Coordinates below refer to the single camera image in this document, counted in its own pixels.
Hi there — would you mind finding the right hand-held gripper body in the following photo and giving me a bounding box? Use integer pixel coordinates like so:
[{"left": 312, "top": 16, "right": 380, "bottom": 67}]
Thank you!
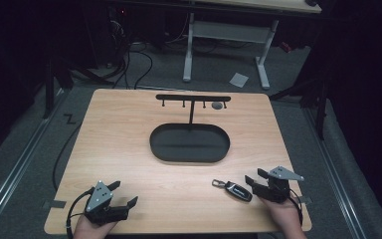
[{"left": 252, "top": 165, "right": 305, "bottom": 204}]

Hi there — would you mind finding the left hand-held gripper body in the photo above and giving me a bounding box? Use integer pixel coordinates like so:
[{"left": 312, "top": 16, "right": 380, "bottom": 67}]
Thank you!
[{"left": 84, "top": 180, "right": 129, "bottom": 225}]

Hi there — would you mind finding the black car key with clip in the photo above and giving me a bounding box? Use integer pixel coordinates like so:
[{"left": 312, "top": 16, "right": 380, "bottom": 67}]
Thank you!
[{"left": 211, "top": 178, "right": 254, "bottom": 203}]

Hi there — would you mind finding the black key rack with tray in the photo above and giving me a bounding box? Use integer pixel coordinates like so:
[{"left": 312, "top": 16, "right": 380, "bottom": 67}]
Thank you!
[{"left": 149, "top": 94, "right": 232, "bottom": 164}]

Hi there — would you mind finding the person's left hand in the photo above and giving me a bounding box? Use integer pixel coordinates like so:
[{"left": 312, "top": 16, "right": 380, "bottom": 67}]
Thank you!
[{"left": 73, "top": 214, "right": 119, "bottom": 239}]

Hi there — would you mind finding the person's right hand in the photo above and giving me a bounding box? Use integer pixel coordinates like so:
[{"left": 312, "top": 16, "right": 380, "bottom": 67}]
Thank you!
[{"left": 261, "top": 195, "right": 308, "bottom": 239}]

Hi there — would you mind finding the black stand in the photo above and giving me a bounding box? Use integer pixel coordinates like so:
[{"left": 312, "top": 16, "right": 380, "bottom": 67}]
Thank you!
[
  {"left": 42, "top": 56, "right": 76, "bottom": 120},
  {"left": 269, "top": 59, "right": 334, "bottom": 140}
]

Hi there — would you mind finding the grey paper sheet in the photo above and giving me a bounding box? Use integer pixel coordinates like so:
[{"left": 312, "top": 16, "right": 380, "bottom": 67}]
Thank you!
[{"left": 229, "top": 72, "right": 250, "bottom": 89}]

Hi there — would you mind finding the white-framed desk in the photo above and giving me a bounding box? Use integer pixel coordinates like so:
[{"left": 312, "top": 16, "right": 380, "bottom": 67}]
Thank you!
[{"left": 182, "top": 0, "right": 323, "bottom": 91}]

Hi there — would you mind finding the dark computer tower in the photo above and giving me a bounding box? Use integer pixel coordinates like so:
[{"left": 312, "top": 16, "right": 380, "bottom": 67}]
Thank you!
[{"left": 107, "top": 5, "right": 130, "bottom": 69}]

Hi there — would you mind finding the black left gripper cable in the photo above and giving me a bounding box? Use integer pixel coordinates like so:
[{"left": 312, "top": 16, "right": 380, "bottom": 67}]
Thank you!
[{"left": 65, "top": 187, "right": 96, "bottom": 239}]

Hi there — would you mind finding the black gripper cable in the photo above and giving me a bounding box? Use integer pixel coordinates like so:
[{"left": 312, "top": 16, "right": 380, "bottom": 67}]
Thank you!
[
  {"left": 65, "top": 187, "right": 96, "bottom": 239},
  {"left": 287, "top": 188, "right": 304, "bottom": 227}
]

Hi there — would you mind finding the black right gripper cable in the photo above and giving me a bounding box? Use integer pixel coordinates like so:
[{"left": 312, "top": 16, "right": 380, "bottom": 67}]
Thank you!
[{"left": 287, "top": 188, "right": 304, "bottom": 227}]

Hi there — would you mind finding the metal floor rail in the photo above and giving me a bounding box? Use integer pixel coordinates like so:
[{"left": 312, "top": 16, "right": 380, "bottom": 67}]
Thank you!
[
  {"left": 302, "top": 106, "right": 369, "bottom": 239},
  {"left": 0, "top": 89, "right": 68, "bottom": 235}
]

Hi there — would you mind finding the thin black cable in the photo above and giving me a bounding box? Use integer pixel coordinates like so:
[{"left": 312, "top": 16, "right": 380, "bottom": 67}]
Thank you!
[{"left": 52, "top": 121, "right": 84, "bottom": 193}]

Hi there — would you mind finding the black floor cable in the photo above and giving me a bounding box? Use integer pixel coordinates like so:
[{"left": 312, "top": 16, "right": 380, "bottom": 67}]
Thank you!
[{"left": 111, "top": 39, "right": 154, "bottom": 90}]

